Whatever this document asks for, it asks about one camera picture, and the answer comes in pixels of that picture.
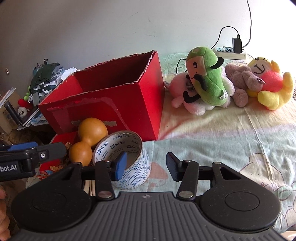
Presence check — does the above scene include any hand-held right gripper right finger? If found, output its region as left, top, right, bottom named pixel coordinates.
left=166, top=152, right=242, bottom=200

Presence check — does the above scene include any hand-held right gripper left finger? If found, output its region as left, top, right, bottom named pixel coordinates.
left=54, top=152, right=128, bottom=202

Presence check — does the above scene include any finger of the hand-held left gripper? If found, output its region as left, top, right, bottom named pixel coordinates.
left=14, top=142, right=67, bottom=166
left=0, top=142, right=38, bottom=152

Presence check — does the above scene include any printed packing tape roll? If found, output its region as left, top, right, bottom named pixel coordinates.
left=92, top=131, right=152, bottom=191

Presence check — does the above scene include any brown wooden gourd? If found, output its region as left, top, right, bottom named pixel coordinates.
left=69, top=117, right=108, bottom=167

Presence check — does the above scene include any large red cardboard box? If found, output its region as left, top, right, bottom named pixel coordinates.
left=38, top=50, right=165, bottom=142

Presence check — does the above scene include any person's left hand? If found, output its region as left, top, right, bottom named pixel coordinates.
left=0, top=185, right=11, bottom=241

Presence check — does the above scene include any blue checkered cloth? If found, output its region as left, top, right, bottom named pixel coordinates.
left=23, top=109, right=49, bottom=127

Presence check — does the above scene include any red white plush toy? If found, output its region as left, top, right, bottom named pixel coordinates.
left=17, top=98, right=33, bottom=117

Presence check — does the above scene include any pastel printed bed sheet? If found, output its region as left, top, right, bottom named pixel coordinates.
left=25, top=52, right=296, bottom=234

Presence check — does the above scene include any pink plush toy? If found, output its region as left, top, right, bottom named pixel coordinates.
left=165, top=67, right=235, bottom=116

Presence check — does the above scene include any pile of green clothes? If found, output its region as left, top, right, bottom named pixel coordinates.
left=29, top=59, right=80, bottom=102

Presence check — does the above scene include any green plush toy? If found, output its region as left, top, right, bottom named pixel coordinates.
left=183, top=46, right=228, bottom=105

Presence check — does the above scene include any mauve plush toy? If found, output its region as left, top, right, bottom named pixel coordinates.
left=225, top=64, right=266, bottom=107

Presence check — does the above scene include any yellow plush toy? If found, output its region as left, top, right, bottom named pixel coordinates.
left=246, top=56, right=294, bottom=111

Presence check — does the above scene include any white power strip with charger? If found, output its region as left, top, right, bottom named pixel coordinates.
left=232, top=35, right=242, bottom=54

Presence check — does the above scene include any black charger cable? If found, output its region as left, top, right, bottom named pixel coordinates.
left=176, top=26, right=240, bottom=75

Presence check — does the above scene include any thin wall cable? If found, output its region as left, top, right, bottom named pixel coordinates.
left=242, top=0, right=252, bottom=48

